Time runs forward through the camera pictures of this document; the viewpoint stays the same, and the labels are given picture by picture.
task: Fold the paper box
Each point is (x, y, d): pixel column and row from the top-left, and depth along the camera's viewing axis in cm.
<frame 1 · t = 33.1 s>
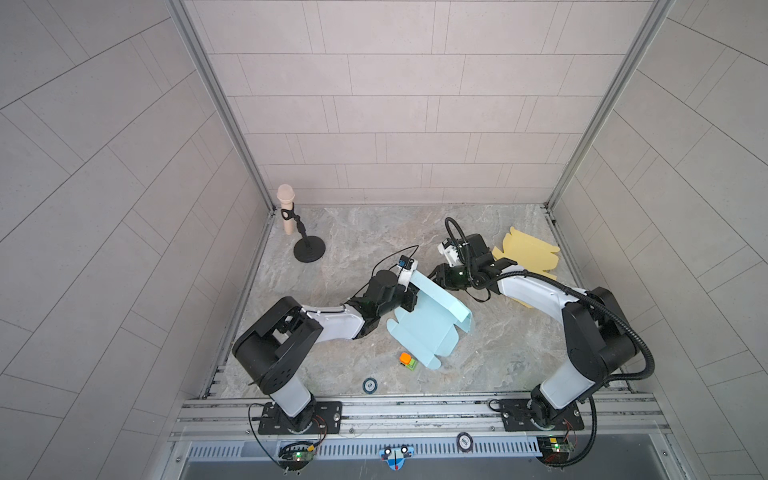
left hand: (429, 282, 86), fingers closed
right hand: (426, 282, 86), fingers open
light blue paper box: (431, 328, 81), point 6 cm above the table
yellow paper box stack: (529, 253, 105), on the table
beige microphone: (286, 195, 85), point 26 cm above the table
black microphone stand: (309, 248, 105), on the table
orange green toy block: (407, 360, 80), point 2 cm above the table
black tape ring: (375, 385, 77), on the table

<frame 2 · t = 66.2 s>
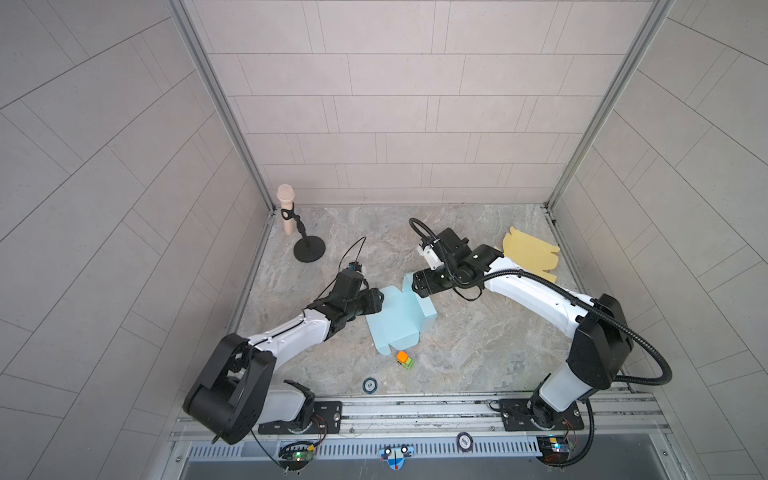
left hand: (384, 294, 87), fingers open
right hand: (420, 286, 81), fingers open
light blue paper box: (404, 316, 91), on the table
the other named things where they were.

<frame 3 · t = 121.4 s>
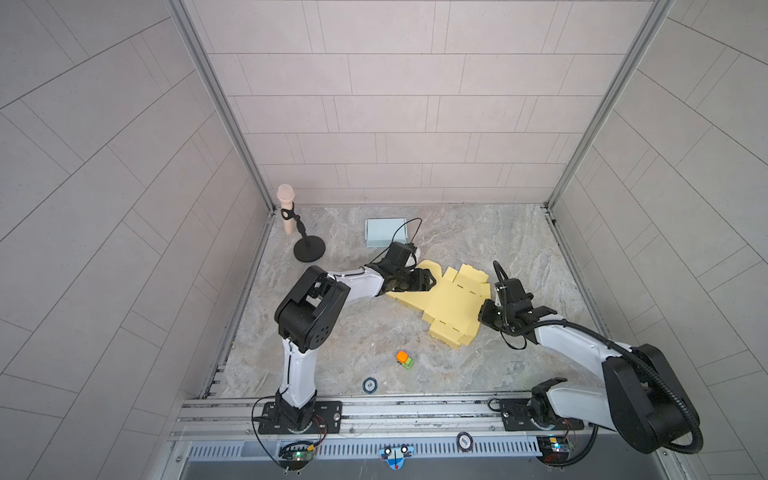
left hand: (435, 280, 92), fingers open
right hand: (475, 314, 89), fingers closed
light blue paper box: (372, 231, 108), point 3 cm above the table
yellow paper box stack: (452, 304, 98), on the table
the other named things where they were.

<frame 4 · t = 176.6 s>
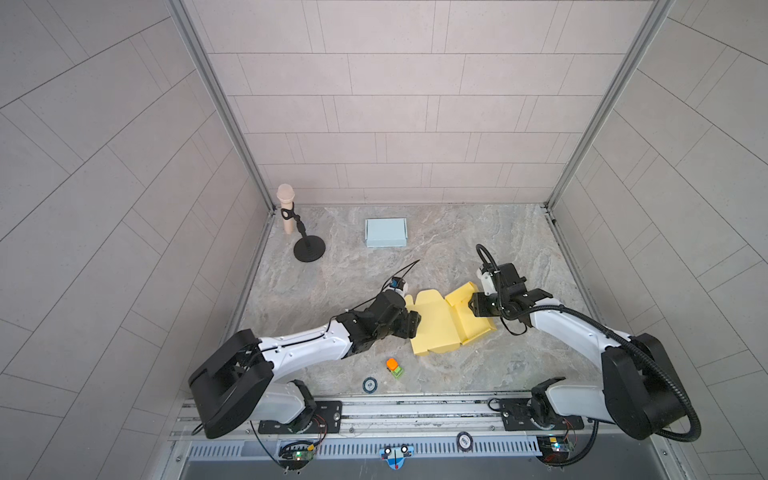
left hand: (419, 315, 82), fingers open
right hand: (471, 304, 88), fingers open
yellow paper box stack: (446, 322, 86), point 3 cm above the table
orange green toy block: (392, 365, 78), point 3 cm above the table
the other named things where they were.

